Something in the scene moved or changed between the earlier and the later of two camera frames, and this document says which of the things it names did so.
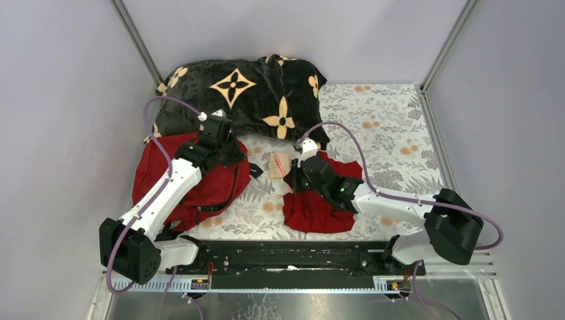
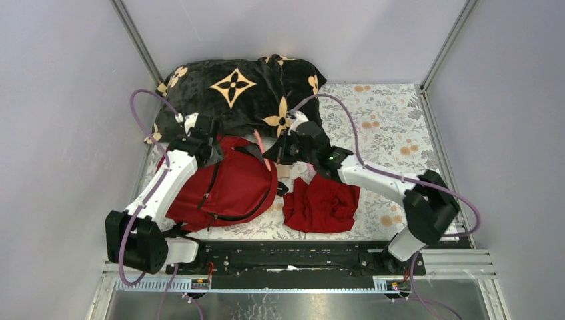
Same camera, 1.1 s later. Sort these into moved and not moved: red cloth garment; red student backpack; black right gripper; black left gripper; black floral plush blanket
Moved: black right gripper; red student backpack; black left gripper
Not moved: black floral plush blanket; red cloth garment
